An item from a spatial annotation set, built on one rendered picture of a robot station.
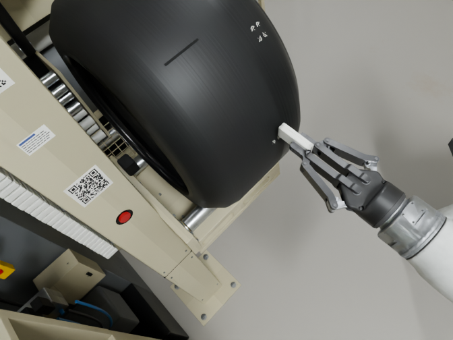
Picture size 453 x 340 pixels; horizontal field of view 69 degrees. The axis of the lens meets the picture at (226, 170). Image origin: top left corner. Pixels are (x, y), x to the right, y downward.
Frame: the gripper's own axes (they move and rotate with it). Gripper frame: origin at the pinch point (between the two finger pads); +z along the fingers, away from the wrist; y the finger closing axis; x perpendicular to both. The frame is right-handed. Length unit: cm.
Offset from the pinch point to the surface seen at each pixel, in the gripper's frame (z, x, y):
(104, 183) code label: 23.9, 6.9, 30.1
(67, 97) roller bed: 63, 21, 22
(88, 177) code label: 24.4, 2.8, 31.4
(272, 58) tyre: 10.6, -9.2, -5.1
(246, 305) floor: -8, 124, 25
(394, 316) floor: -59, 116, -19
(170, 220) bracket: 17.1, 31.3, 25.1
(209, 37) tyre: 17.6, -14.9, 2.3
